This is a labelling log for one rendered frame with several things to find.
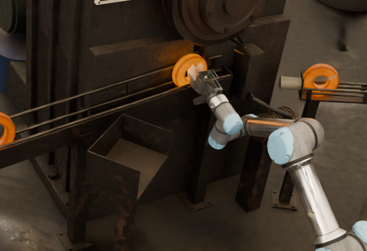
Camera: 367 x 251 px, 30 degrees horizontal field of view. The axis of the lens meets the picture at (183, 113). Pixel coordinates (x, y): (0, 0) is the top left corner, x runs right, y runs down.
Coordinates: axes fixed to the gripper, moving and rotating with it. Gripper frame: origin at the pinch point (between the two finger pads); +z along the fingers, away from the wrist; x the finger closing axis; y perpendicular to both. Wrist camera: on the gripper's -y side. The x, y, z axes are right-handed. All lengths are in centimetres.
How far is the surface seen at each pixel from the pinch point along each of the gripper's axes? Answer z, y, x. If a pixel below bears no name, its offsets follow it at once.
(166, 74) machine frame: 4.0, -5.7, 7.7
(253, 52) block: -2.4, 4.3, -29.2
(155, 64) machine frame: 5.4, -0.2, 13.3
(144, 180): -41, -6, 40
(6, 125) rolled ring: -4, -5, 78
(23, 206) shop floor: 6, -80, 62
